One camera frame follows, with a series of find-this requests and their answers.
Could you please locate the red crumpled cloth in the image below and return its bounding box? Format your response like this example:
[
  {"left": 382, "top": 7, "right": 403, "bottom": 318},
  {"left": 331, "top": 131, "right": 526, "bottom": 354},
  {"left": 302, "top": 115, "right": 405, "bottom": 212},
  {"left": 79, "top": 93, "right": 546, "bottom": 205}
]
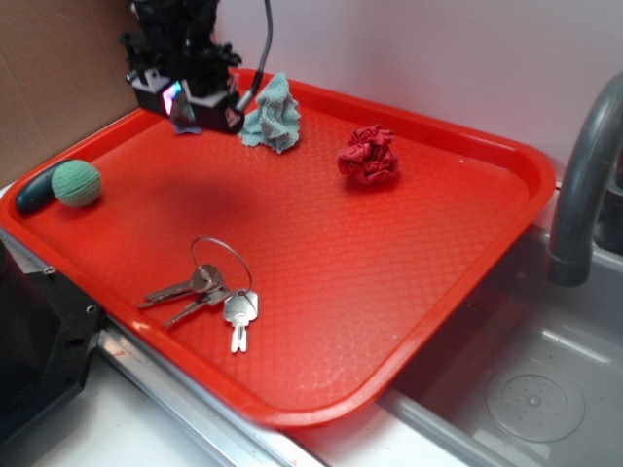
[{"left": 337, "top": 125, "right": 398, "bottom": 185}]

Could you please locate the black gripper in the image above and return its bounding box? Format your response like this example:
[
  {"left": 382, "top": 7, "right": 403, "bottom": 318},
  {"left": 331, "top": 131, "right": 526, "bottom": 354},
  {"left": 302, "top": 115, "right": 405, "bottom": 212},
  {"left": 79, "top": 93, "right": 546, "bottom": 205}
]
[{"left": 120, "top": 32, "right": 244, "bottom": 134}]

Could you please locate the dark teal oval stone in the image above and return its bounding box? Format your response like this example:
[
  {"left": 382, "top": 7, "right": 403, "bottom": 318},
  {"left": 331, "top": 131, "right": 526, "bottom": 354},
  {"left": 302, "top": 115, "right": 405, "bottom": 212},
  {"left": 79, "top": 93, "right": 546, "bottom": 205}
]
[{"left": 15, "top": 162, "right": 61, "bottom": 214}]

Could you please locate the light blue crumpled cloth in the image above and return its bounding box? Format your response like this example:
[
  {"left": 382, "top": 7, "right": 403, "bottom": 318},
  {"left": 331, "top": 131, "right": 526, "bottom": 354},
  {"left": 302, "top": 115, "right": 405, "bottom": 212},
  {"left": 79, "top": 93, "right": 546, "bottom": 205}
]
[{"left": 238, "top": 72, "right": 301, "bottom": 155}]

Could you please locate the red plastic tray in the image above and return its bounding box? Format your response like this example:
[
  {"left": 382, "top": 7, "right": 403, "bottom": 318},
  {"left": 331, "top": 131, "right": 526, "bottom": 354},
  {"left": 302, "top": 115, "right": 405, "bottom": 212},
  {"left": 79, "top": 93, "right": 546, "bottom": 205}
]
[{"left": 1, "top": 82, "right": 555, "bottom": 428}]

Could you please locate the silver key bunch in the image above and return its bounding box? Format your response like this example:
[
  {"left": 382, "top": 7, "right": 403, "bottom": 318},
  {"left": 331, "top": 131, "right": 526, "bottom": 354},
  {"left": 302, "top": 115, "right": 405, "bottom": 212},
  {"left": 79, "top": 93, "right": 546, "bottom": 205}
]
[{"left": 139, "top": 236, "right": 260, "bottom": 354}]

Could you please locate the green dimpled ball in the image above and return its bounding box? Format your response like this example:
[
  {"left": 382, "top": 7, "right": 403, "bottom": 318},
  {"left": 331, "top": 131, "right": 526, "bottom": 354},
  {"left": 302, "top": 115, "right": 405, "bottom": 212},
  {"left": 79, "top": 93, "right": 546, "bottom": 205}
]
[{"left": 52, "top": 160, "right": 101, "bottom": 208}]

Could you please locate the grey sink basin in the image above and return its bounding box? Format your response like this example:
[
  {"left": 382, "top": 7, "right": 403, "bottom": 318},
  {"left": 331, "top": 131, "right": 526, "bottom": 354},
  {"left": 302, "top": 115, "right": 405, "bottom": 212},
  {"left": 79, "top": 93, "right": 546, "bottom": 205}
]
[{"left": 381, "top": 228, "right": 622, "bottom": 466}]

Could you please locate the grey faucet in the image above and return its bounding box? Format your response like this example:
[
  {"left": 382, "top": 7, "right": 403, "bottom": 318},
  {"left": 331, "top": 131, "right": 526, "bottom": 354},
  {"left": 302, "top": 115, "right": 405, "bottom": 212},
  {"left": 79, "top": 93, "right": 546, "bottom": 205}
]
[{"left": 546, "top": 74, "right": 622, "bottom": 287}]

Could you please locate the black box appliance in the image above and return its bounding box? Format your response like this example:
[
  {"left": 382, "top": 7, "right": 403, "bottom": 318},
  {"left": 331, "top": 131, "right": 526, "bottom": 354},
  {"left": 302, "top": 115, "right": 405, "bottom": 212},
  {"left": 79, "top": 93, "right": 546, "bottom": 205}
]
[{"left": 1, "top": 246, "right": 103, "bottom": 447}]

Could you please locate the brown cardboard panel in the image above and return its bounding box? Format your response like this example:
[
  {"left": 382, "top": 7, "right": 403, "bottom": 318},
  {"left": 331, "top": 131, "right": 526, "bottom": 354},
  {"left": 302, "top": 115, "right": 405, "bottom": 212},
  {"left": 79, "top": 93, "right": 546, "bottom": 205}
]
[{"left": 1, "top": 1, "right": 138, "bottom": 186}]

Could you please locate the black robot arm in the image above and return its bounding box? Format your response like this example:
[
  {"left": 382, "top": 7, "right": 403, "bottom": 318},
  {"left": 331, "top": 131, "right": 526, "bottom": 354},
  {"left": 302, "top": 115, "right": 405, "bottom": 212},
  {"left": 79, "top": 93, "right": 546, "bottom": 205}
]
[{"left": 120, "top": 1, "right": 244, "bottom": 134}]

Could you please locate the blue sponge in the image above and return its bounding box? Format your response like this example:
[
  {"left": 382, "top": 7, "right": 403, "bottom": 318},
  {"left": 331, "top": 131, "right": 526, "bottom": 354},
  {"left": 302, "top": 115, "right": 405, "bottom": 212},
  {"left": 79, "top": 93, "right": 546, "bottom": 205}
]
[{"left": 169, "top": 92, "right": 202, "bottom": 135}]

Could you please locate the grey braided cable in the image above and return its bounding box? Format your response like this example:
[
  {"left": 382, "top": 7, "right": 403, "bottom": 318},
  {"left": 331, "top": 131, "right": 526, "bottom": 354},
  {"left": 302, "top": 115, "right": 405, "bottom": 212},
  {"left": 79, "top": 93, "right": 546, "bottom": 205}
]
[{"left": 235, "top": 0, "right": 274, "bottom": 112}]

